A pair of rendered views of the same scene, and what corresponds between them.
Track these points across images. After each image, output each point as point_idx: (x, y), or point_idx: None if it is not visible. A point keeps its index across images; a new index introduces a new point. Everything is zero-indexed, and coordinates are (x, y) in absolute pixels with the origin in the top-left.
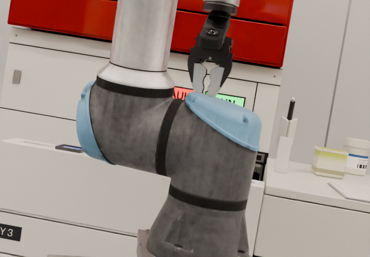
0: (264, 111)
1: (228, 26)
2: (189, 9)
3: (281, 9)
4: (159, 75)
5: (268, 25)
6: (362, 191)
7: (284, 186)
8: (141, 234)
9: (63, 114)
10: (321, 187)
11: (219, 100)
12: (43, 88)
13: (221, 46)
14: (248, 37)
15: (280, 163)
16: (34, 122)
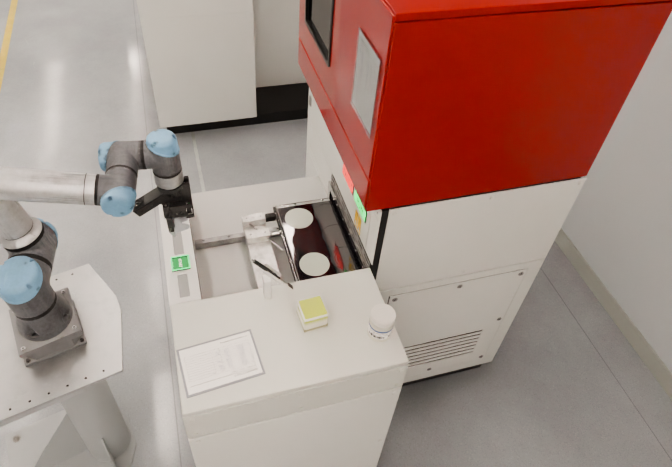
0: (372, 233)
1: (161, 200)
2: (339, 119)
3: (367, 163)
4: (8, 241)
5: (362, 171)
6: (234, 354)
7: (183, 313)
8: (58, 291)
9: (320, 142)
10: (216, 330)
11: (21, 268)
12: (316, 118)
13: (138, 215)
14: (355, 170)
15: (263, 290)
16: (314, 137)
